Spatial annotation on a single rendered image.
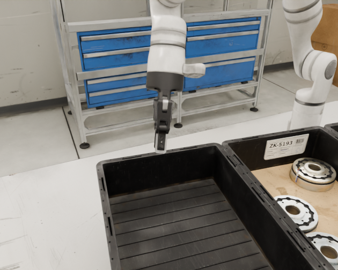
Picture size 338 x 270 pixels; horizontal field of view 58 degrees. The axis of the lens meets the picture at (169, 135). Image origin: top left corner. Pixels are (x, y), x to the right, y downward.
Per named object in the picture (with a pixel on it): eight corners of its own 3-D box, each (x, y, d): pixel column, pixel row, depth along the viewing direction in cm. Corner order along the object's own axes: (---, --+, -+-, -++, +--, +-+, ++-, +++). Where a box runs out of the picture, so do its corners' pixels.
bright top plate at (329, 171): (284, 164, 79) (284, 162, 79) (313, 155, 83) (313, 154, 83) (314, 187, 72) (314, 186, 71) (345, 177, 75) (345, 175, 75)
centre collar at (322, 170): (299, 166, 78) (299, 164, 78) (314, 161, 80) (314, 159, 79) (314, 177, 74) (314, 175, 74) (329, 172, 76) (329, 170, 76)
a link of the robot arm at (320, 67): (344, 51, 91) (331, 105, 99) (315, 46, 98) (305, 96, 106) (326, 57, 86) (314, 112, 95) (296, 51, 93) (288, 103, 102)
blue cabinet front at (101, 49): (87, 107, 233) (76, 31, 205) (173, 92, 258) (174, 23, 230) (88, 109, 231) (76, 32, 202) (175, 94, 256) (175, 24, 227)
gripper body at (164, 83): (147, 71, 65) (143, 115, 66) (147, 66, 57) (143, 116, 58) (181, 74, 66) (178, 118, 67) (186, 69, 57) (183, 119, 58)
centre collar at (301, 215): (276, 204, 66) (276, 202, 66) (297, 202, 67) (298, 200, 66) (286, 221, 62) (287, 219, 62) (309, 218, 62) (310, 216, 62)
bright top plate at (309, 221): (259, 199, 68) (259, 197, 68) (301, 195, 69) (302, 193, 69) (280, 234, 60) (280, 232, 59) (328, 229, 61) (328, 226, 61)
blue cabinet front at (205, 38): (182, 91, 261) (183, 22, 232) (251, 79, 286) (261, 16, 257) (183, 92, 259) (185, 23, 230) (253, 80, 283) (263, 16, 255)
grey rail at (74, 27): (61, 30, 206) (59, 23, 204) (264, 13, 265) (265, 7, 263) (63, 33, 198) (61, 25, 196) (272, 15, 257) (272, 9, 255)
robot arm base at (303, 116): (281, 144, 109) (288, 99, 101) (296, 136, 114) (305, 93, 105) (304, 155, 102) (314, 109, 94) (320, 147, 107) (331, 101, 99)
